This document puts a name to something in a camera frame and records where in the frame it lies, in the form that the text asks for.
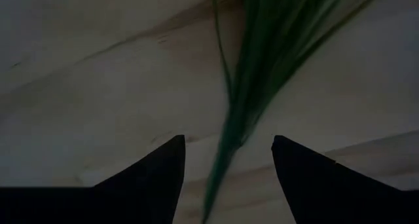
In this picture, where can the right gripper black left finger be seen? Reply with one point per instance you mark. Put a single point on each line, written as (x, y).
(131, 197)

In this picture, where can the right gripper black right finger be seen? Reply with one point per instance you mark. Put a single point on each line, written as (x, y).
(327, 197)

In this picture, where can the white artificial flower spray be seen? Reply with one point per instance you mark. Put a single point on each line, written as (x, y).
(258, 70)

